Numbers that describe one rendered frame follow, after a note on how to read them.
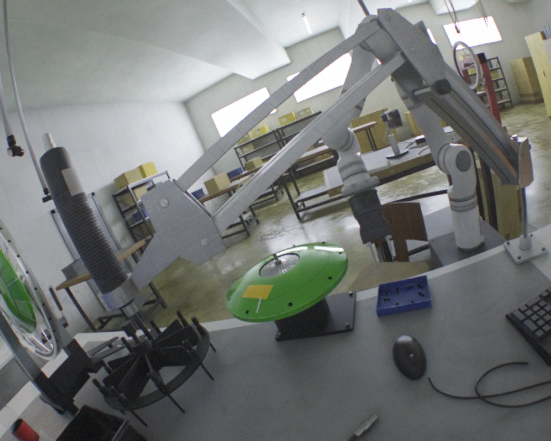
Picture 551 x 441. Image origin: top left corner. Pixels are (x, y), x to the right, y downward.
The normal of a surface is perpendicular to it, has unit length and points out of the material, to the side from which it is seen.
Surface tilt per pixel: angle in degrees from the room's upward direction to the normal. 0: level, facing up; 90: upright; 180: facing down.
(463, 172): 94
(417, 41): 90
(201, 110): 90
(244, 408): 0
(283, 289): 17
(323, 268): 23
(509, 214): 90
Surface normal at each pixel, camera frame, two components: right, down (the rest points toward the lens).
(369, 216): -0.27, 0.03
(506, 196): -0.14, 0.32
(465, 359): -0.39, -0.88
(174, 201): 0.26, 0.15
